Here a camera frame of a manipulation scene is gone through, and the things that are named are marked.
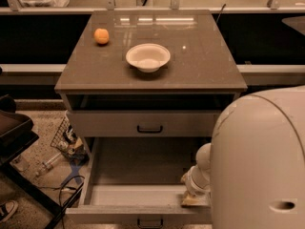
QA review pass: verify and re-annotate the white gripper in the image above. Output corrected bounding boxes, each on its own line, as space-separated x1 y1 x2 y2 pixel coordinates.
180 165 211 207

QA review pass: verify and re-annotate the grey drawer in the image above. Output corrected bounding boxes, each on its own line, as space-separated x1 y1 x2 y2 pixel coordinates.
66 137 212 228
67 111 220 137

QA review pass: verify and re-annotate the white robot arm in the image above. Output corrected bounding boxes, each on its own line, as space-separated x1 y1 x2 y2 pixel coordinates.
181 86 305 229

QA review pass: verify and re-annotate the grey top drawer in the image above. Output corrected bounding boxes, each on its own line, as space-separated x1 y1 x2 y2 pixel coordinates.
67 111 220 137

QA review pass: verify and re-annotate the grey drawer cabinet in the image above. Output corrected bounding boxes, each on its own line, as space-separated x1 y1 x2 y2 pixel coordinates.
55 10 247 141

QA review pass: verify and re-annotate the white paper bowl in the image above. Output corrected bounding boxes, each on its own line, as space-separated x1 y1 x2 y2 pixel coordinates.
126 43 171 73

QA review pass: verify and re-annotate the clear plastic bottle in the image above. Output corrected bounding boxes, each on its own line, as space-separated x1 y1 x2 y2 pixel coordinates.
35 153 63 177

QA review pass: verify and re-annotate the orange fruit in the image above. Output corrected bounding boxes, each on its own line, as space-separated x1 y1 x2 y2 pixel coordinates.
93 29 110 45

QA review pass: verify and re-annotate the dark tray on left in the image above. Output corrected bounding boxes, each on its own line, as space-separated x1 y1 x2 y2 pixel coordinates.
0 111 33 148

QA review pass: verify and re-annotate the black and white sneaker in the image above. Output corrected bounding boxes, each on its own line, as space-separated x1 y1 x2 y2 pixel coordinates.
0 200 18 223

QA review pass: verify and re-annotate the black table stand left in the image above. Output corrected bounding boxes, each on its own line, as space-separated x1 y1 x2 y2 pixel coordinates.
0 132 82 229

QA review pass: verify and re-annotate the black cable on floor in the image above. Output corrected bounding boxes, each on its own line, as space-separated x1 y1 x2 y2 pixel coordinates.
34 175 87 229

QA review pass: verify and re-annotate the wire basket with clutter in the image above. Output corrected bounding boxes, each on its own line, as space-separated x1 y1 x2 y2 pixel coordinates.
51 117 87 160

